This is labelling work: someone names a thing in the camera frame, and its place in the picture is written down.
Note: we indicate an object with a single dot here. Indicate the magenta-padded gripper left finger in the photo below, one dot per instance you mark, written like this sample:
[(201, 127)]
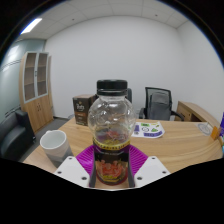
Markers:
[(71, 170)]

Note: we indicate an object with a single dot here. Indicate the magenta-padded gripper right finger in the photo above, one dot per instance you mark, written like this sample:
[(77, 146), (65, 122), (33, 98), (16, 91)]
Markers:
[(151, 170)]

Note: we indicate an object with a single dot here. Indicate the clear black-capped drink bottle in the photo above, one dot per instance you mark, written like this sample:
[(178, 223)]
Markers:
[(111, 116)]

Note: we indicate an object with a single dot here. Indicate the grey and white cup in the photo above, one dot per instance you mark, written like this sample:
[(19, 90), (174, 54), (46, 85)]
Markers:
[(55, 146)]

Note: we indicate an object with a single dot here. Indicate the white printed leaflet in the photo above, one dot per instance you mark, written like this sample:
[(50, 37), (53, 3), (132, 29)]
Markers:
[(148, 130)]

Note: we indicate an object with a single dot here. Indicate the black leather sofa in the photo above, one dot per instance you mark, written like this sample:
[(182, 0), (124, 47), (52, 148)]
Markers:
[(13, 136)]

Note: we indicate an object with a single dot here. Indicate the black mesh-back office chair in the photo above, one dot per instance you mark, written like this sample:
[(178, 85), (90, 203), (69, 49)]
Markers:
[(160, 103)]

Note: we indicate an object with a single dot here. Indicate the wooden shelf cabinet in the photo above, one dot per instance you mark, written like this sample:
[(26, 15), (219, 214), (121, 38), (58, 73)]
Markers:
[(38, 110)]

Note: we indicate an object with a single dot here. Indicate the wooden side desk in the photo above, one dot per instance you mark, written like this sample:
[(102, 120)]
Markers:
[(193, 111)]

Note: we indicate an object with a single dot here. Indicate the long ceiling light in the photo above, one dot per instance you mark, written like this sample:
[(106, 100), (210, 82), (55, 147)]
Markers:
[(31, 26)]

